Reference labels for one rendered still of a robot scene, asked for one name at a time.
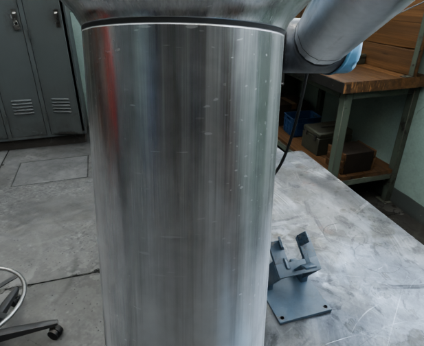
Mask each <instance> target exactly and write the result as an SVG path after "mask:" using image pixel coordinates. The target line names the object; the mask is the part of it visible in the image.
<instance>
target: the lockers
mask: <svg viewBox="0 0 424 346"><path fill-rule="evenodd" d="M15 20H16V21H17V22H18V24H19V25H20V27H21V29H19V30H16V29H15V28H14V23H15V25H18V24H17V22H16V21H15ZM83 142H87V110H86V105H85V97H84V93H83V88H82V80H81V77H80V69H79V64H78V57H77V52H76V44H75V40H74V32H73V28H72V24H71V16H70V11H69V9H68V8H67V6H66V5H65V4H64V3H63V2H62V1H61V0H0V151H4V150H17V149H24V148H37V147H44V146H57V145H63V144H71V143H83Z"/></svg>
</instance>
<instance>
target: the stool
mask: <svg viewBox="0 0 424 346"><path fill-rule="evenodd" d="M0 270H3V271H7V272H10V273H12V274H14V275H13V276H12V277H10V278H9V279H7V280H5V281H3V282H2V283H0V288H1V287H3V286H4V285H6V284H8V283H10V282H11V281H13V280H14V279H16V278H17V277H18V278H19V279H20V280H21V283H22V287H23V290H22V294H21V295H20V294H19V288H18V287H15V288H13V289H12V291H11V292H10V293H9V295H8V296H7V297H6V298H5V299H4V301H3V302H2V304H1V305H0V327H2V326H3V325H5V324H6V323H7V322H8V321H9V320H10V319H11V318H12V317H13V316H14V315H15V314H16V312H17V311H18V309H19V308H20V307H21V305H22V303H23V301H24V299H25V296H26V292H27V284H26V280H25V278H24V276H22V274H21V273H19V272H18V271H17V270H14V269H12V268H8V267H4V266H0ZM10 306H12V307H14V309H13V310H12V311H11V313H9V314H6V313H7V312H8V310H9V308H10ZM48 328H49V332H48V333H47V335H48V336H49V337H50V338H51V339H52V340H57V339H58V337H59V336H60V335H61V334H62V332H63V328H62V326H60V325H58V319H52V320H48V321H41V322H36V323H28V324H25V325H17V326H13V327H7V328H3V329H0V342H3V341H7V340H10V339H12V338H16V337H20V336H24V335H27V334H31V333H34V332H38V331H41V330H46V329H48Z"/></svg>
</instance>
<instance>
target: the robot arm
mask: <svg viewBox="0 0 424 346"><path fill-rule="evenodd" d="M61 1H62V2H63V3H64V4H65V5H66V6H67V8H68V9H69V10H70V11H71V12H72V13H73V14H74V16H75V17H76V19H77V21H78V22H79V24H80V26H81V30H82V48H83V57H84V66H85V84H86V94H87V111H88V120H89V138H90V148H91V165H92V174H93V192H94V201H95V211H96V229H97V238H98V255H99V265H100V283H101V292H102V309H103V321H104V338H105V346H264V338H265V318H266V307H267V287H268V276H269V256H270V245H271V225H272V214H273V203H274V183H275V173H276V153H277V142H278V122H279V111H280V91H281V80H282V73H322V74H324V75H333V74H335V73H348V72H350V71H352V70H353V69H354V68H355V67H356V64H357V62H358V61H359V58H360V55H361V49H362V44H363V42H364V41H365V40H366V39H367V38H368V37H369V36H371V35H372V34H374V33H375V32H376V31H377V30H378V29H380V28H381V27H382V26H384V25H385V24H386V23H387V22H388V21H390V20H391V19H392V18H394V17H395V16H396V15H397V14H398V13H400V12H401V11H402V10H404V9H405V8H406V7H408V6H409V5H410V4H411V3H412V2H413V1H415V0H61ZM305 7H306V9H305V11H304V13H303V15H302V17H301V18H295V17H296V16H297V15H298V14H299V13H300V12H301V11H302V10H303V9H304V8H305Z"/></svg>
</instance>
